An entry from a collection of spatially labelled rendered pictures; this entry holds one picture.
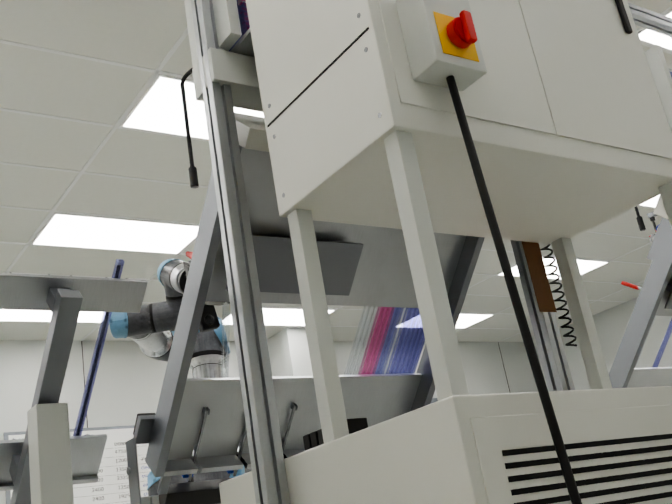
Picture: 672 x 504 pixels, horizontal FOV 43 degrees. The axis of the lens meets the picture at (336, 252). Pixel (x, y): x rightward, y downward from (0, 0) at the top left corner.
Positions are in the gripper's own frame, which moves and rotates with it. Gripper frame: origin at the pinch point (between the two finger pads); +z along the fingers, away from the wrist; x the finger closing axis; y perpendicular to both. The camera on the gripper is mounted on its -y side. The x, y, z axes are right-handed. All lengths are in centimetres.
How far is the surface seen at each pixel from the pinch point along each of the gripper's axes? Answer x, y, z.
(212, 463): -8.9, -33.2, 5.6
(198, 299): -13.0, 6.0, 17.8
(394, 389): 40.3, -28.4, 4.1
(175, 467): -17.4, -31.4, 6.4
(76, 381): 112, -215, -677
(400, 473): -12, -7, 83
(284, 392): 9.5, -21.3, 6.1
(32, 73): 25, 67, -286
